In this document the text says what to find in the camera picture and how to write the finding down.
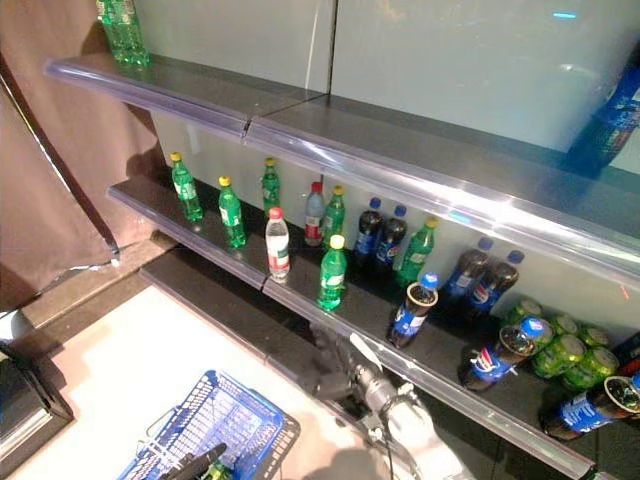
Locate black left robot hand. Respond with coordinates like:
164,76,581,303
168,442,229,480

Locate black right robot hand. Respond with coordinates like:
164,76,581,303
307,322,365,402

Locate blue plastic shopping basket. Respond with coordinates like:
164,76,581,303
115,369,302,480

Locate blue drink multipack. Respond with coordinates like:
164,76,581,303
567,49,640,176

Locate green soda bottle yellow cap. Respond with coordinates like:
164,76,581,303
317,234,349,312
169,151,205,223
261,157,282,220
397,216,440,287
217,175,248,249
322,184,347,251

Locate dark cola bottle blue label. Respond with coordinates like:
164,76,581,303
540,372,640,441
387,272,441,350
467,249,526,319
353,196,385,269
459,316,551,392
374,204,409,274
442,236,495,301

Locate black shelf base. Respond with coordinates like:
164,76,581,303
139,247,381,421

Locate clear water bottle red cap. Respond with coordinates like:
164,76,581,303
264,206,292,285
303,181,327,248

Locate black box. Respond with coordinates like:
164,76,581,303
0,339,76,451

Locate dark bottle red label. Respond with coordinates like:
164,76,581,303
612,332,640,376

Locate brown curtain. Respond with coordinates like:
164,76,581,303
0,0,169,314

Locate large green soda bottle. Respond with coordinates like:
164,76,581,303
95,0,151,66

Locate black shelf with clear rail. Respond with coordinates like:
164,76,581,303
107,172,640,480

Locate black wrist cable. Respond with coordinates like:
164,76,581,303
377,394,419,480

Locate grey shelf with clear rail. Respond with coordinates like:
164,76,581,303
43,53,640,284

